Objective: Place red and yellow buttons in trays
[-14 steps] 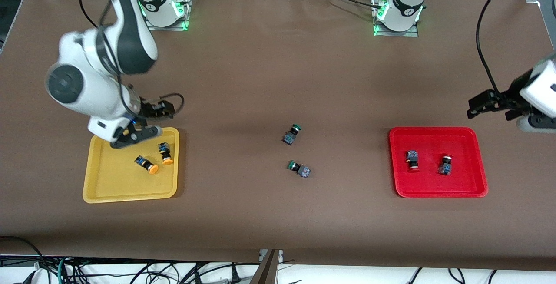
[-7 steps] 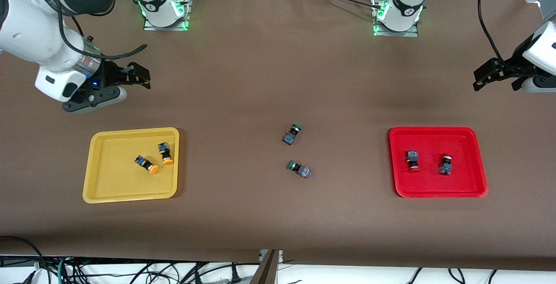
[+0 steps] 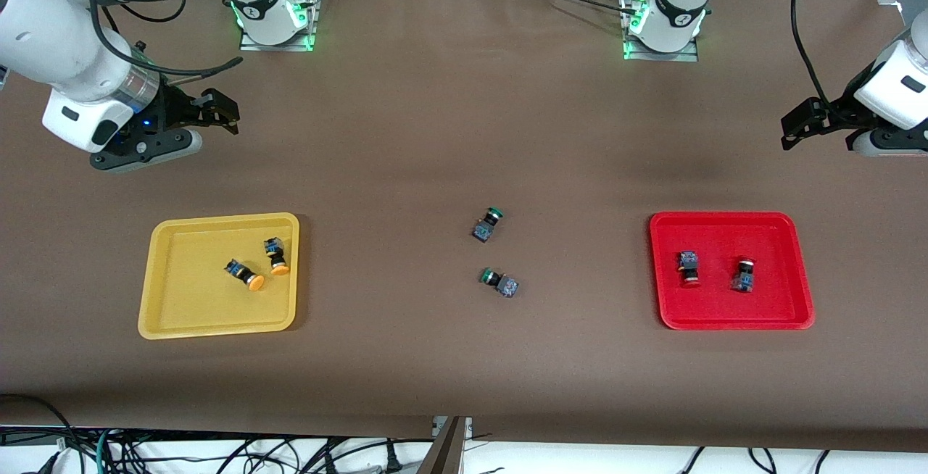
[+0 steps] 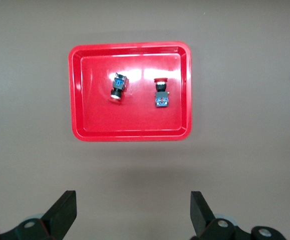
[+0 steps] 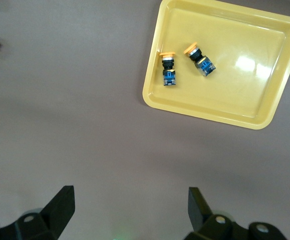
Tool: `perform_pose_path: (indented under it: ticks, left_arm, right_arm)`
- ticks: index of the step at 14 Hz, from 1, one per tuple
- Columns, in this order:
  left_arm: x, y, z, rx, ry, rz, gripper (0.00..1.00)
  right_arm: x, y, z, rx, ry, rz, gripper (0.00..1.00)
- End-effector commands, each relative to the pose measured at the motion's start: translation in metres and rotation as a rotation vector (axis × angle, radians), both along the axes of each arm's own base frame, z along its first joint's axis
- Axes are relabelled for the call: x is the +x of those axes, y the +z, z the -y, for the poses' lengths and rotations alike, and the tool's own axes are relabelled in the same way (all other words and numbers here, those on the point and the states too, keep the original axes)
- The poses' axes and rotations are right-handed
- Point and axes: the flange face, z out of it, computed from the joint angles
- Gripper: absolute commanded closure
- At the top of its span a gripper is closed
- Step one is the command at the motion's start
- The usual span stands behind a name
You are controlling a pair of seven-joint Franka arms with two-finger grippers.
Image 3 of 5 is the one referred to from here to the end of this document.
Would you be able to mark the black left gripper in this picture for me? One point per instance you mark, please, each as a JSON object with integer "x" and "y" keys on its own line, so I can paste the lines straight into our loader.
{"x": 837, "y": 111}

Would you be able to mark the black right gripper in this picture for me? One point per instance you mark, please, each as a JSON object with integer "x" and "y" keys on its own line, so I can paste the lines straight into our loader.
{"x": 176, "y": 108}

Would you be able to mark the yellow mushroom push button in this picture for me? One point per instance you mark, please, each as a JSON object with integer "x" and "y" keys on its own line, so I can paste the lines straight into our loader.
{"x": 239, "y": 271}
{"x": 275, "y": 253}

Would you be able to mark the red mushroom push button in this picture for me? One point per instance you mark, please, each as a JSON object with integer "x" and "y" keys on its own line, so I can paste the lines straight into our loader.
{"x": 689, "y": 264}
{"x": 742, "y": 282}

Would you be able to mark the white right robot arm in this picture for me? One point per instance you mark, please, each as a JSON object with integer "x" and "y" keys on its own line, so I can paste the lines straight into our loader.
{"x": 65, "y": 46}

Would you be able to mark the yellow plastic tray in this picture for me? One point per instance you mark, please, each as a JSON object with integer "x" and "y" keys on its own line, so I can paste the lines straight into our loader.
{"x": 188, "y": 300}

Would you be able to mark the red plastic tray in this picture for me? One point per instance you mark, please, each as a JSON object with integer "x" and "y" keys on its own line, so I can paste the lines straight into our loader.
{"x": 718, "y": 307}

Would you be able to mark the green mushroom push button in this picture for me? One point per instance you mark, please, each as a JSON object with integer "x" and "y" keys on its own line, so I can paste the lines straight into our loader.
{"x": 507, "y": 287}
{"x": 484, "y": 229}

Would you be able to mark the metal table support beam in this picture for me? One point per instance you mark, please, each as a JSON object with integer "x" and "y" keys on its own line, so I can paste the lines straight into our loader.
{"x": 442, "y": 456}

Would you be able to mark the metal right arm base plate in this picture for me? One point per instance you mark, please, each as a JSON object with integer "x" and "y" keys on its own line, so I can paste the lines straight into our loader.
{"x": 308, "y": 35}

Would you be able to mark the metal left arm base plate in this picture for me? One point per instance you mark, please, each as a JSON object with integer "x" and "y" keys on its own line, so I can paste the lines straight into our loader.
{"x": 634, "y": 51}

